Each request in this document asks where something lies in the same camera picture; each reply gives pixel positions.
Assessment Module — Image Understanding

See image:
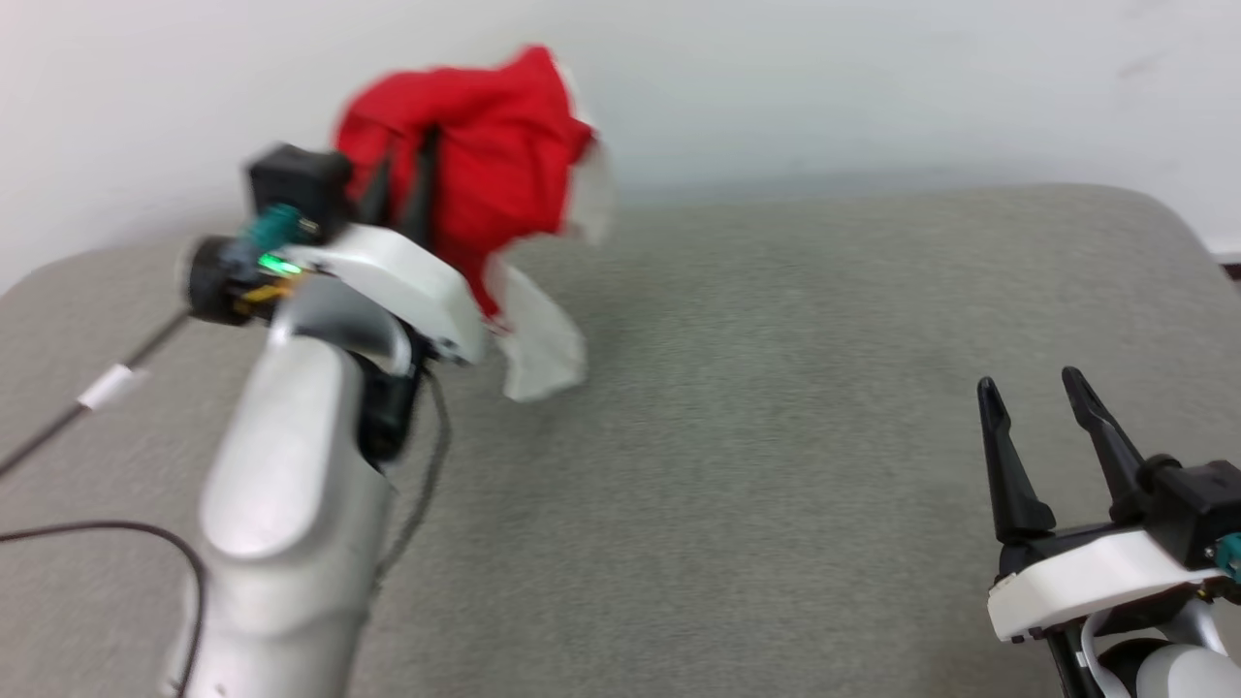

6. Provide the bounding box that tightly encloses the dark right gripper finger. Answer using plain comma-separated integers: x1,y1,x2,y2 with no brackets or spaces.
976,375,1058,545
1062,365,1155,525

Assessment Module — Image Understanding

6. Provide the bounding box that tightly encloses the grey fabric sofa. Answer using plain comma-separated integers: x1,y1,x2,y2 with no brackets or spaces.
0,182,1241,698

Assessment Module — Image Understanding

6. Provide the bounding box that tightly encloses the thin black looping cable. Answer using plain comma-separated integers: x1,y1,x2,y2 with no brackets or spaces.
0,521,208,698

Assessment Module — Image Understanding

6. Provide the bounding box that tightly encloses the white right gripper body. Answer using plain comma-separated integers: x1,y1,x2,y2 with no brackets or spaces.
986,526,1215,645

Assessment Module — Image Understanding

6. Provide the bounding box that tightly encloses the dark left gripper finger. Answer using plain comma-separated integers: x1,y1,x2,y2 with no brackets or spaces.
398,125,443,249
356,153,396,228

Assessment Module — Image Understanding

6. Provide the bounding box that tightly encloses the black cable with white tag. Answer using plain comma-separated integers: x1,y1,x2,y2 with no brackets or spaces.
0,308,192,478

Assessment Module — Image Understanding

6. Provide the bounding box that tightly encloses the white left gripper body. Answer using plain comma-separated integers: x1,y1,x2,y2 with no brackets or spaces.
281,225,492,366

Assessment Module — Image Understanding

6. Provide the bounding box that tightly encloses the red garment with white trim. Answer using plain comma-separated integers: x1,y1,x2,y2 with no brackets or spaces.
334,44,621,403

